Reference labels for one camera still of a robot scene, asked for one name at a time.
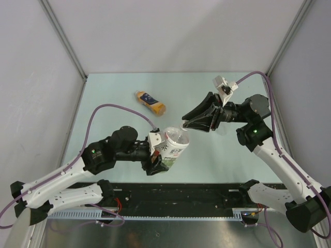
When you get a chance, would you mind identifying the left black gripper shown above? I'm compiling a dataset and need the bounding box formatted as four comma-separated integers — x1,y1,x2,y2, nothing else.
115,143,169,176

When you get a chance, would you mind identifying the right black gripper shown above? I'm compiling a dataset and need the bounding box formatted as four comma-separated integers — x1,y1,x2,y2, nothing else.
183,91,250,132

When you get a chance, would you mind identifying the green label tea bottle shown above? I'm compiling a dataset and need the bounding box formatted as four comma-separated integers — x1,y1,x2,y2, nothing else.
156,125,189,170

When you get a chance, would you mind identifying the orange milk tea bottle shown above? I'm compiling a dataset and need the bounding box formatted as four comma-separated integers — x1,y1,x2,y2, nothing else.
135,91,167,116

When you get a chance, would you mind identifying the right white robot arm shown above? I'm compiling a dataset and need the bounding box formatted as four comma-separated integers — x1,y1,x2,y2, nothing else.
182,92,330,233

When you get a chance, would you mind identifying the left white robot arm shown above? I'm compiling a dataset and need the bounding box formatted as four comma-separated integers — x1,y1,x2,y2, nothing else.
10,126,168,225

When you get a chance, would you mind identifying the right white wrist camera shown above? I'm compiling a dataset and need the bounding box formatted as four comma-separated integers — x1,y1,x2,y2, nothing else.
213,76,238,106

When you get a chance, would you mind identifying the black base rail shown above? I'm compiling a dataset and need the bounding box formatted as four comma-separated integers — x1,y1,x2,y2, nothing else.
85,180,281,216

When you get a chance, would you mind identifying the white slotted cable duct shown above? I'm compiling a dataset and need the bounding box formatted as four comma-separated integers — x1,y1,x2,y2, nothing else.
48,208,259,221

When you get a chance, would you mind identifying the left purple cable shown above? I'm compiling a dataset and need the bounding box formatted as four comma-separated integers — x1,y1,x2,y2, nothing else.
0,103,158,230

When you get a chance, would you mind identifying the purple cable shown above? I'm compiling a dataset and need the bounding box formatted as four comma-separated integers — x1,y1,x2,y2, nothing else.
236,71,330,247
0,103,158,230

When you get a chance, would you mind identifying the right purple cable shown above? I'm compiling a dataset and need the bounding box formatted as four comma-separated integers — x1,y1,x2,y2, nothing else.
236,71,330,247

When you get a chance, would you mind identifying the right aluminium corner post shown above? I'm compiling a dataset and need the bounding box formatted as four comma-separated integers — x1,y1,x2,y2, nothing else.
265,0,316,77

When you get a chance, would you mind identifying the aluminium corner post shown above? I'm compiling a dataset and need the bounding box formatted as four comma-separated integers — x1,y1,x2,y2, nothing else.
38,0,87,82
265,0,316,77

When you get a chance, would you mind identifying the left aluminium corner post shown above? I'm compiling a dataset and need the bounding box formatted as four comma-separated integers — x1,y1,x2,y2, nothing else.
38,0,87,82

